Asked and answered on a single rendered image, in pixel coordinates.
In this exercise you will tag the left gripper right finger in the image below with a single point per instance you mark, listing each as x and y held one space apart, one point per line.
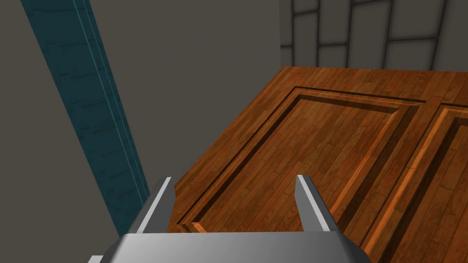
312 208

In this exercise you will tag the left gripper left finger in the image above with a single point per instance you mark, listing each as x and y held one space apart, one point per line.
157 210

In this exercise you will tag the brown panelled wooden door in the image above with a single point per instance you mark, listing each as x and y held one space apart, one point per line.
329 146

